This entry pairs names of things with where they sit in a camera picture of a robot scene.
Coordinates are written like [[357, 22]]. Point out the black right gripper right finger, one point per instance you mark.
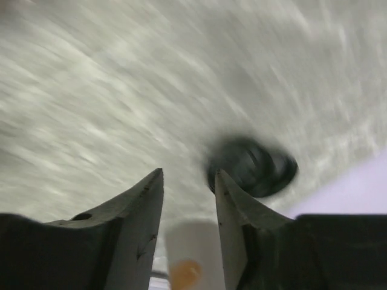
[[262, 249]]

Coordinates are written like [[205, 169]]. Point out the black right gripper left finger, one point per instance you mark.
[[110, 246]]

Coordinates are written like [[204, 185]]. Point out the black plastic cup lid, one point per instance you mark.
[[259, 170]]

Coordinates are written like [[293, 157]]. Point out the grey cup of straws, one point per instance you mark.
[[194, 256]]

